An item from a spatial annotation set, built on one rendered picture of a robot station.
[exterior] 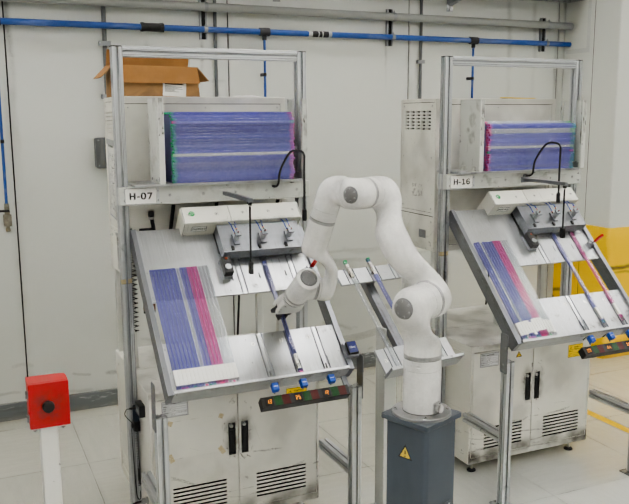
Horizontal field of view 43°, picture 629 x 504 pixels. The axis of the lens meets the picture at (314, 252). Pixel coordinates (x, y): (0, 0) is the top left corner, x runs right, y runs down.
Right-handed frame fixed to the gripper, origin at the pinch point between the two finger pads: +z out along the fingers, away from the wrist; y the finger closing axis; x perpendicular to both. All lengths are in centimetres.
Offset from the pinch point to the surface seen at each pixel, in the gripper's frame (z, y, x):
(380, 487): 39, -40, 64
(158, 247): 7, 40, -35
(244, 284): 3.5, 10.5, -15.3
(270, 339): -0.6, 7.1, 9.5
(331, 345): -1.6, -15.8, 15.2
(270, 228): 1.1, -4.7, -37.4
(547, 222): 0, -140, -31
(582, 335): -4, -131, 26
